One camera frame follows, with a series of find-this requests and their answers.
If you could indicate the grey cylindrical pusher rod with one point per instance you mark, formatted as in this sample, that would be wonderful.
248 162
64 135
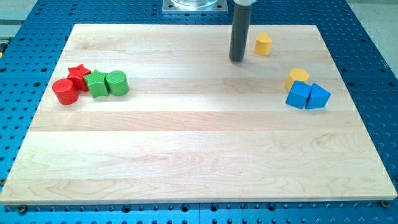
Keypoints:
240 27

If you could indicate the yellow heart block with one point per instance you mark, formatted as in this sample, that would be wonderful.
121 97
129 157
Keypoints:
263 44

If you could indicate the wooden board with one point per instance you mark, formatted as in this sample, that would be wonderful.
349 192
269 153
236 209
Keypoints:
195 126

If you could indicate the right board stop screw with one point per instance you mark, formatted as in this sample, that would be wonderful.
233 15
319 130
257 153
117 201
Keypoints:
384 204

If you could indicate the board stop screw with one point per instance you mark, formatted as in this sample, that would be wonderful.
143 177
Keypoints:
384 204
21 209

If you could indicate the left board stop screw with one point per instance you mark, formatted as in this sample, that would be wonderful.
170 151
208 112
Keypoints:
21 209

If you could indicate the yellow hexagon block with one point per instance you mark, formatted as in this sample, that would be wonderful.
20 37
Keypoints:
296 74

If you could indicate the blue cube block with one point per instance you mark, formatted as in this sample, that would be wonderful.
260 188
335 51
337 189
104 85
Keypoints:
298 94

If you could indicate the blue triangle block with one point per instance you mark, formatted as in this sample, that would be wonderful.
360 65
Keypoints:
318 97

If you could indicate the green cylinder block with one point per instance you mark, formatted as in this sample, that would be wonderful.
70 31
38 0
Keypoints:
117 83

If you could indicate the green star block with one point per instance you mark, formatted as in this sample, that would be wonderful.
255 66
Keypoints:
96 83

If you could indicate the red star block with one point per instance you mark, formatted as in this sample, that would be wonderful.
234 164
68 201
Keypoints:
76 75

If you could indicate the red cylinder block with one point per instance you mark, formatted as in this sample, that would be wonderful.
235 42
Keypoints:
65 91

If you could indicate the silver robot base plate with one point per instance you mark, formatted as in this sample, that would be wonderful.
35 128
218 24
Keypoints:
194 6

